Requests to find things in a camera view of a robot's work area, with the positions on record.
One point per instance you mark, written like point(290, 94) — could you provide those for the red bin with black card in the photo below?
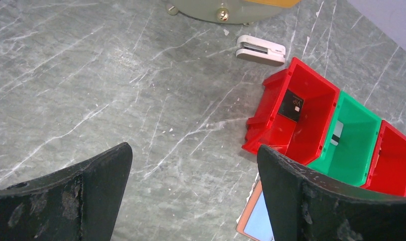
point(302, 141)

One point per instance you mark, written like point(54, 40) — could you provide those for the green plastic bin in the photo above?
point(350, 160)

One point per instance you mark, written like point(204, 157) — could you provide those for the red bin with gold card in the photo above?
point(387, 171)

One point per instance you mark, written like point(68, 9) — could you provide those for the black credit card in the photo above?
point(291, 106)

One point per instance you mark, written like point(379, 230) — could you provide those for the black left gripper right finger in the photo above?
point(304, 204)

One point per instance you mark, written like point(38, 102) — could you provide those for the tan leather card holder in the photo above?
point(254, 223)

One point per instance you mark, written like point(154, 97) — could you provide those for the small white grey block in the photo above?
point(260, 51)

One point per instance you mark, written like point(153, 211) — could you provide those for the round white drawer cabinet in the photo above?
point(228, 11)

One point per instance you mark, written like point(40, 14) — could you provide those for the silver credit card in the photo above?
point(337, 133)

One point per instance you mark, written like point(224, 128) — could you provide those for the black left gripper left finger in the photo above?
point(79, 202)

